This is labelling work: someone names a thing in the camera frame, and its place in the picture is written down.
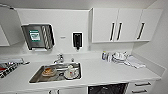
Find small chrome tap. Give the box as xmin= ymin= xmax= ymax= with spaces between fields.
xmin=70 ymin=57 xmax=75 ymax=64

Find stacked white dishes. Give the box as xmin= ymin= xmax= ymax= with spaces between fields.
xmin=110 ymin=50 xmax=130 ymax=64

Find white cup on plate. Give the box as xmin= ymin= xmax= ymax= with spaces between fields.
xmin=63 ymin=64 xmax=79 ymax=80

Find black wall appliance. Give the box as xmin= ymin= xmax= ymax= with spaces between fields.
xmin=72 ymin=31 xmax=84 ymax=51

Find steel kitchen sink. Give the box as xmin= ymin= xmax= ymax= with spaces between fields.
xmin=28 ymin=62 xmax=83 ymax=85

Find white folded towel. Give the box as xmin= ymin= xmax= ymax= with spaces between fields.
xmin=124 ymin=55 xmax=148 ymax=70

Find wire dish rack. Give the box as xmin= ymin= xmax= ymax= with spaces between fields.
xmin=0 ymin=59 xmax=26 ymax=79

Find bowl with orange food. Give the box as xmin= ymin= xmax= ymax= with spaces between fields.
xmin=41 ymin=66 xmax=57 ymax=78

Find chrome faucet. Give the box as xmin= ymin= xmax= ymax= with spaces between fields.
xmin=53 ymin=53 xmax=66 ymax=65

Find white base cabinets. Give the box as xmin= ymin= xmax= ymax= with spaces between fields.
xmin=13 ymin=78 xmax=163 ymax=94

